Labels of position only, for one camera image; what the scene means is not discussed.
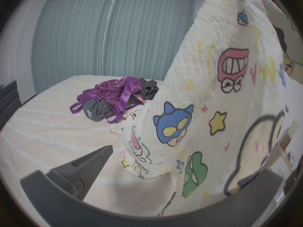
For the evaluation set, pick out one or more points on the dark grey garment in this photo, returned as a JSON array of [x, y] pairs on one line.
[[97, 110]]

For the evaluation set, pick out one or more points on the pink garment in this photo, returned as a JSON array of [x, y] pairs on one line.
[[142, 99]]

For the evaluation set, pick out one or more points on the bed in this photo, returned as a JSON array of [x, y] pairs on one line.
[[52, 131]]

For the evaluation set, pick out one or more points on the black garment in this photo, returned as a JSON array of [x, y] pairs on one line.
[[149, 89]]

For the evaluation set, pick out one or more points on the purple garment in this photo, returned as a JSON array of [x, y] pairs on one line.
[[111, 89]]

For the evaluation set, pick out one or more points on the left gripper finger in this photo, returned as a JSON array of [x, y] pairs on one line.
[[85, 171]]

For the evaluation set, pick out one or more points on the blue-green curtain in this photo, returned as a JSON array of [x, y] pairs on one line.
[[71, 32], [146, 32]]

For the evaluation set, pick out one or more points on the white printed pyjama top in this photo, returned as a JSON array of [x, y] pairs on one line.
[[208, 103]]

